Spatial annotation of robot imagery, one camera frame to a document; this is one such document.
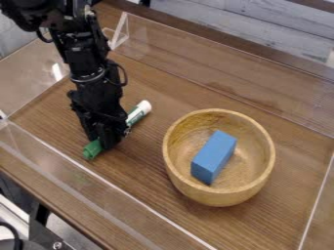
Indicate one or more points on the blue rectangular block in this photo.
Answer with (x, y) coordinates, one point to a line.
(212, 157)

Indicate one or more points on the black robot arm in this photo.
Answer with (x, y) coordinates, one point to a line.
(76, 35)

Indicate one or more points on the brown wooden bowl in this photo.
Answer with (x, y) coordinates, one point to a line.
(247, 170)

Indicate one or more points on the black metal table frame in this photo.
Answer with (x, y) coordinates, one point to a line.
(40, 234)

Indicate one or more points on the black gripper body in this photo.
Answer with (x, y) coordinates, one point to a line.
(96, 98)

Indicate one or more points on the green dry erase marker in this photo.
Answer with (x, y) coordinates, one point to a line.
(92, 149)

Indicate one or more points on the clear acrylic enclosure wall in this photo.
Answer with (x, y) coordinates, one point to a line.
(118, 197)

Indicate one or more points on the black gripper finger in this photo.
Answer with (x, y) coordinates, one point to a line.
(88, 127)
(109, 134)

